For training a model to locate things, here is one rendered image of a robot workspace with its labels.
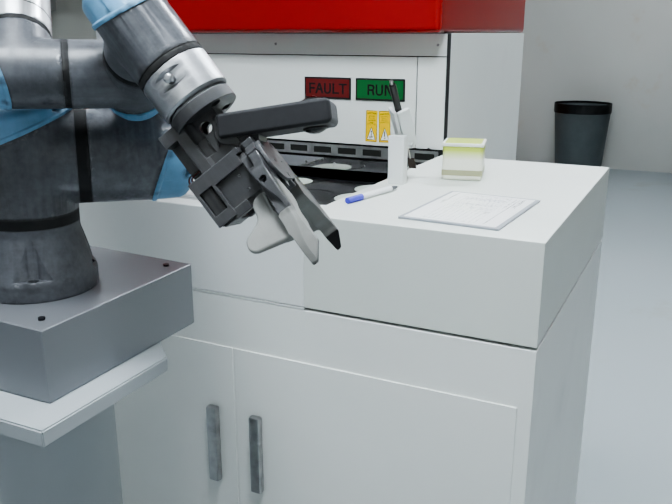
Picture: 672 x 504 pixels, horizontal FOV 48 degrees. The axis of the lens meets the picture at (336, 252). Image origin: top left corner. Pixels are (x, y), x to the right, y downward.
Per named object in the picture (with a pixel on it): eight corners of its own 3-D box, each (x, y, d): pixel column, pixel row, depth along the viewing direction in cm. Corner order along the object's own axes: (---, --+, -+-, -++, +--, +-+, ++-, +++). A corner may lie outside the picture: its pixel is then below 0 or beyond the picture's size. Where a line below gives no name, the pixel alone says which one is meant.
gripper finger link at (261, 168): (293, 231, 71) (262, 172, 76) (308, 219, 71) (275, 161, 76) (266, 209, 68) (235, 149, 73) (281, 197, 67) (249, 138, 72)
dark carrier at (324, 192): (279, 176, 178) (279, 173, 178) (416, 189, 164) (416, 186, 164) (191, 204, 149) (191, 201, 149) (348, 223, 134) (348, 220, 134)
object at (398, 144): (396, 178, 138) (398, 104, 134) (416, 179, 136) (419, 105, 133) (384, 183, 133) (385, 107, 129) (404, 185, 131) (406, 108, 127)
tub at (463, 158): (444, 172, 143) (446, 136, 141) (485, 174, 141) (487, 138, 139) (440, 180, 136) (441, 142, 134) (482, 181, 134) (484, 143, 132)
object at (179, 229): (76, 248, 146) (69, 176, 142) (331, 289, 122) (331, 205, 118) (38, 261, 138) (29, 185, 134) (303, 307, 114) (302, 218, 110)
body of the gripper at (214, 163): (244, 229, 80) (176, 139, 81) (306, 180, 79) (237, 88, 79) (222, 234, 73) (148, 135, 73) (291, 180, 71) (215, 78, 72)
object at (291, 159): (267, 189, 186) (266, 151, 184) (437, 207, 168) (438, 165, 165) (263, 191, 185) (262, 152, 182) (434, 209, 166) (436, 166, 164)
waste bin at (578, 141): (608, 171, 690) (615, 101, 673) (601, 180, 648) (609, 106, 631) (554, 167, 711) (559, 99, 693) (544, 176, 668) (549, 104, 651)
